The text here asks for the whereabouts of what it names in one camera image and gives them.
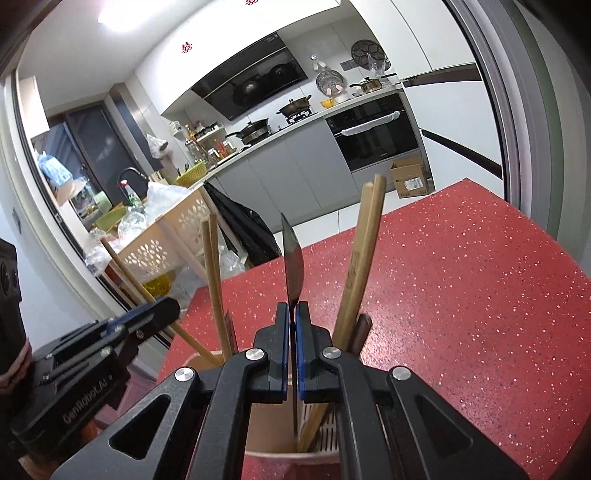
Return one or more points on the black range hood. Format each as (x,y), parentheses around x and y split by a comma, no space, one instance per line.
(250,77)

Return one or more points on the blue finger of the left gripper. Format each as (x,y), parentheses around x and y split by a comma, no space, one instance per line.
(149,318)

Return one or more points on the grey lower cabinets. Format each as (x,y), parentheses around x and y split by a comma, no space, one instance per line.
(300,174)

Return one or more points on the black frying pan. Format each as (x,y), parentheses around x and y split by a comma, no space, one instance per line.
(252,132)

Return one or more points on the black hanging bag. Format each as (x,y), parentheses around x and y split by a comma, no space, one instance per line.
(249,228)

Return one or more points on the cardboard box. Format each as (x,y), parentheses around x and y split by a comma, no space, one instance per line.
(411,178)

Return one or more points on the beige utensil holder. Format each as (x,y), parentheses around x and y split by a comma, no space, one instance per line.
(271,435)

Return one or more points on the beige storage cart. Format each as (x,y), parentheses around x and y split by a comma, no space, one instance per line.
(165,236)

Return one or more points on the white refrigerator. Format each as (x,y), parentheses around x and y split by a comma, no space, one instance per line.
(443,86)

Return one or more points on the black built-in oven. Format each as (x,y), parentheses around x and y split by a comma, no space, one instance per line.
(374,131)

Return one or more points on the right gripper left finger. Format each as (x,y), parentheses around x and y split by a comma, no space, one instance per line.
(269,385)

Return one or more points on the black wok on stove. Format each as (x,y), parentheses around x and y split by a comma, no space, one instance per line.
(296,106)

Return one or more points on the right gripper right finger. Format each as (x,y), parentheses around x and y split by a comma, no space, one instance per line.
(316,380)

